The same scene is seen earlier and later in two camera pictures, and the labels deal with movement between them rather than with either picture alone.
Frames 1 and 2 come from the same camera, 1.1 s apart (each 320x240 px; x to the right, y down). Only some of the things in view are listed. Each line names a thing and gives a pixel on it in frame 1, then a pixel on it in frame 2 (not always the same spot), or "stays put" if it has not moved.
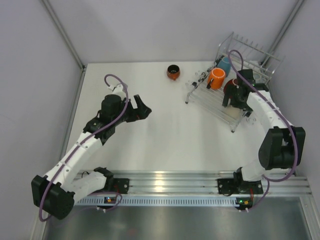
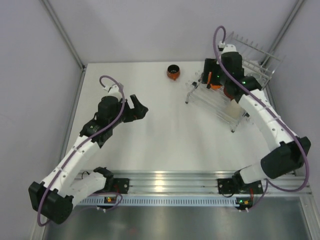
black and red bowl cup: (173, 71) stays put
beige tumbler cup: (235, 113) stays put
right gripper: (231, 90) to (210, 65)
